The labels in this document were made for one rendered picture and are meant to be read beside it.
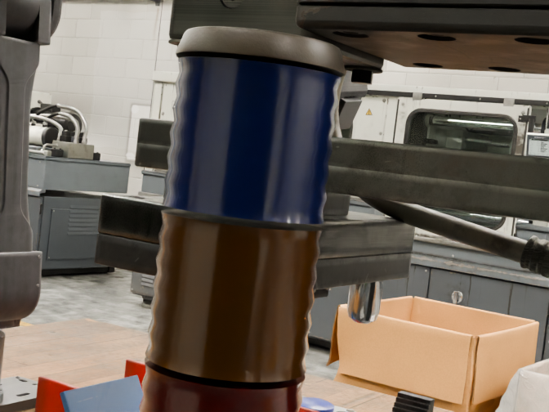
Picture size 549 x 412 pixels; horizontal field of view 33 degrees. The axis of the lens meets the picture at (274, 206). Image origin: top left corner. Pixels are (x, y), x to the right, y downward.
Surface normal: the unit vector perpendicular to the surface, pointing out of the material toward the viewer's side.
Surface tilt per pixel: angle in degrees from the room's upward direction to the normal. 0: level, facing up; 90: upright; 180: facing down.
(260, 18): 90
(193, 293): 76
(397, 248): 90
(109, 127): 90
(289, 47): 72
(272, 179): 104
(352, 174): 90
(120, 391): 60
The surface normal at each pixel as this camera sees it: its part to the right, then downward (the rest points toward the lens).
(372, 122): -0.57, -0.02
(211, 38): -0.51, -0.33
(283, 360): 0.68, 0.36
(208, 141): -0.47, 0.23
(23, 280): 0.85, 0.04
